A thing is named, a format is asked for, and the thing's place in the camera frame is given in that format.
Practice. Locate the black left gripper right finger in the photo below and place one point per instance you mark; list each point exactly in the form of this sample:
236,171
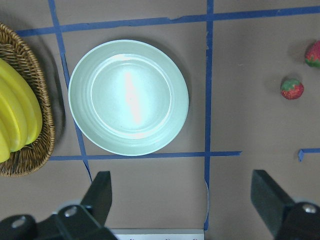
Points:
270,201

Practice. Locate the green-topped red strawberry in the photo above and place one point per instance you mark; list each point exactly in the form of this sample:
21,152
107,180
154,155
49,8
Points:
291,89

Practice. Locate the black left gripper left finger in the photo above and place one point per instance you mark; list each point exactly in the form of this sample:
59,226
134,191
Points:
97,202

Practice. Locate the yellow banana bunch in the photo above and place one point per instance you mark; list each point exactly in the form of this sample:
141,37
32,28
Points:
20,114

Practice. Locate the woven wicker basket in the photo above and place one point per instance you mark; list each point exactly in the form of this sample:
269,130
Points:
16,52

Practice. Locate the pale green plate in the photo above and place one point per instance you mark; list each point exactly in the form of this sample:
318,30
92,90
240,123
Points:
128,97

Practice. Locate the pointed red strawberry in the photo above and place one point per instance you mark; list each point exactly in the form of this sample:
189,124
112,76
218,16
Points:
312,56

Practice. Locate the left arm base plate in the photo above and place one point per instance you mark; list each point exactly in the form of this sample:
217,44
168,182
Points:
159,234

